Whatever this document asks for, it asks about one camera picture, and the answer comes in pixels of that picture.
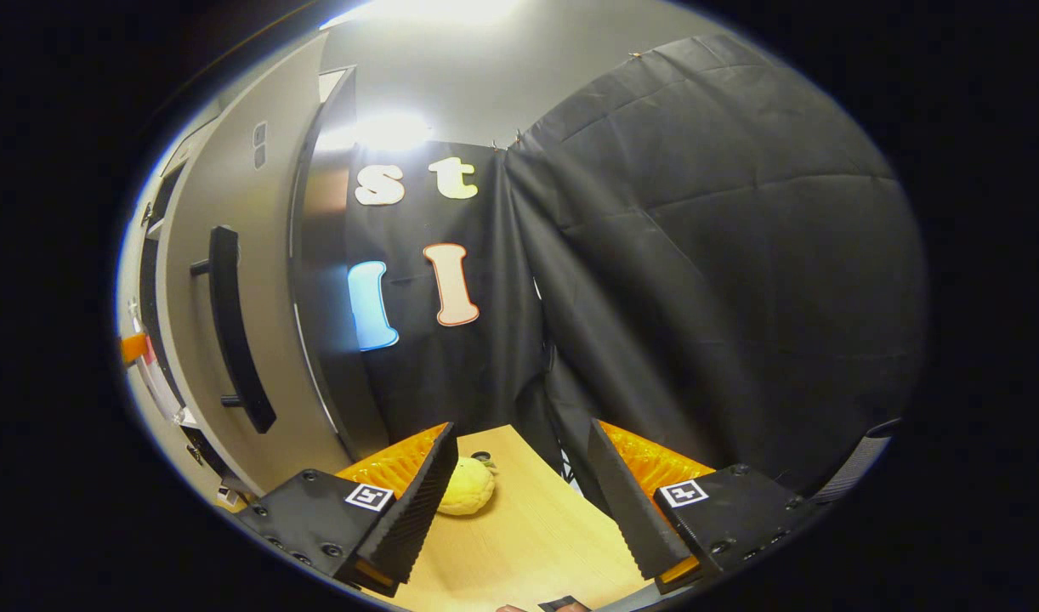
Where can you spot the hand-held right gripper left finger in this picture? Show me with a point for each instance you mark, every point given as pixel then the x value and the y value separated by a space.
pixel 417 518

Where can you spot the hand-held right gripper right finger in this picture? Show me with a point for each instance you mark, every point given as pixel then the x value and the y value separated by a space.
pixel 630 510

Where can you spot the yellow plush toy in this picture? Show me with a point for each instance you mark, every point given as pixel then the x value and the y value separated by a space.
pixel 468 489

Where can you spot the black backdrop cloth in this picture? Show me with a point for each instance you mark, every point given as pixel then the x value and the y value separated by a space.
pixel 698 255

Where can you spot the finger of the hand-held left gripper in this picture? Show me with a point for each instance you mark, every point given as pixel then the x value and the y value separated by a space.
pixel 133 348

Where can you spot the long ceiling light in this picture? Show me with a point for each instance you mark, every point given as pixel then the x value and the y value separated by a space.
pixel 434 10

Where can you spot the white cabinet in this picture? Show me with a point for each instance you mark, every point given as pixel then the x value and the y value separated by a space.
pixel 324 280

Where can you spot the ceiling light panel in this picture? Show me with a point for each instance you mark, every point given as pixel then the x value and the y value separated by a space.
pixel 392 132

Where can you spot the white cabinet door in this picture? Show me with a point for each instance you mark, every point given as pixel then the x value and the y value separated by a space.
pixel 264 212

